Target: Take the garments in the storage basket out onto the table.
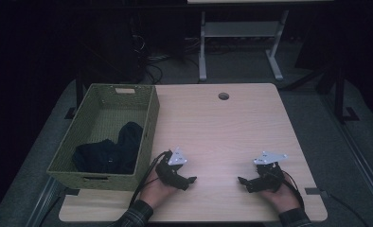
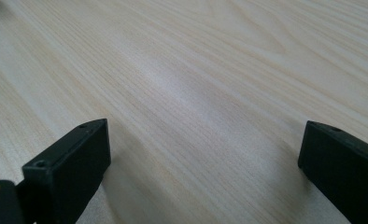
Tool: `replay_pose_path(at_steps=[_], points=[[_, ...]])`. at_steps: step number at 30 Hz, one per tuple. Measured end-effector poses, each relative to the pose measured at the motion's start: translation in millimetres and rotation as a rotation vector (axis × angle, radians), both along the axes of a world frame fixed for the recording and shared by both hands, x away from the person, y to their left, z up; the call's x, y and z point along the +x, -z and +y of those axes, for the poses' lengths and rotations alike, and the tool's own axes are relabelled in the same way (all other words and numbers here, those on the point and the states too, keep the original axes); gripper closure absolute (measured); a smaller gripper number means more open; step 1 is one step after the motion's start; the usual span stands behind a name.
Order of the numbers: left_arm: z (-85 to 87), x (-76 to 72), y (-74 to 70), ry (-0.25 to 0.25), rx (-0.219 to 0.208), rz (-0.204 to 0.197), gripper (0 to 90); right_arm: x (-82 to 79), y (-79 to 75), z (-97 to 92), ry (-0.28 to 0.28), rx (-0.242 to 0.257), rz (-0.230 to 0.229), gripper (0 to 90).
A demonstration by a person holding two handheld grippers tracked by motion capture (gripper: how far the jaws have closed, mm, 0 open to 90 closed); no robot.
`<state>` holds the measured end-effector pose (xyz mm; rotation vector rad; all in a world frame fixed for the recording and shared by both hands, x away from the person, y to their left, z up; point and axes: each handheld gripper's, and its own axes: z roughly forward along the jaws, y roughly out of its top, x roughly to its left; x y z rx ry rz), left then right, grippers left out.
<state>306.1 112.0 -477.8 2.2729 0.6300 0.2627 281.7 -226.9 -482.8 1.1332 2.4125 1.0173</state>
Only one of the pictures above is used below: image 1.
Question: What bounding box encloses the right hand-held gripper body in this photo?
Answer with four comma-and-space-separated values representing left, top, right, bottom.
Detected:
253, 150, 289, 193

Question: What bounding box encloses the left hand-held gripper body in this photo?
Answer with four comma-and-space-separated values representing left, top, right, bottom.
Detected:
155, 147, 188, 189

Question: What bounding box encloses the dark navy garment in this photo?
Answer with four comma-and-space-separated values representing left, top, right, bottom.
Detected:
72, 121, 144, 175

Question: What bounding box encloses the green woven basket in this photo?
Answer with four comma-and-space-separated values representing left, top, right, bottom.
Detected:
46, 82, 161, 192

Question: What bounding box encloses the person's left hand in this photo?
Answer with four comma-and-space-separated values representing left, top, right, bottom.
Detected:
139, 175, 179, 210

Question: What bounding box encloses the person's right hand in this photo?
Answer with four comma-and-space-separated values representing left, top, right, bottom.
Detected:
258, 175, 302, 215

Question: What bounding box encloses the grey tape strip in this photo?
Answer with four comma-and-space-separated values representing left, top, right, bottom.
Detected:
304, 187, 323, 196

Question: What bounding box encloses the black metal stand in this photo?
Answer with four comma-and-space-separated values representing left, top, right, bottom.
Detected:
315, 61, 361, 125

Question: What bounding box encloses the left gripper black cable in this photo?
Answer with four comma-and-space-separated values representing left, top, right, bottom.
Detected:
129, 150, 173, 208

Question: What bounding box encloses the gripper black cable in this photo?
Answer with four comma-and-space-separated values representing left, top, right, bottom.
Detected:
129, 150, 173, 208
280, 169, 306, 209

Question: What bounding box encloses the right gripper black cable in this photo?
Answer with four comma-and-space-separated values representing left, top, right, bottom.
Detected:
280, 169, 306, 209

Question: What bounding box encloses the black floor cable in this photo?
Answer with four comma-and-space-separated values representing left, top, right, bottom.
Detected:
320, 189, 363, 227

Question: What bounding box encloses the metal floor rail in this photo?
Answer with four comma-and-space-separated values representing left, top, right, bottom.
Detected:
320, 94, 373, 218
26, 176, 64, 227

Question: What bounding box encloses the bundle of floor cables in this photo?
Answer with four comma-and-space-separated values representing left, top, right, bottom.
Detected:
131, 33, 202, 85

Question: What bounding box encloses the white metal desk frame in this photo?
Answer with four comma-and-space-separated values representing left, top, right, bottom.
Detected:
198, 9, 291, 82

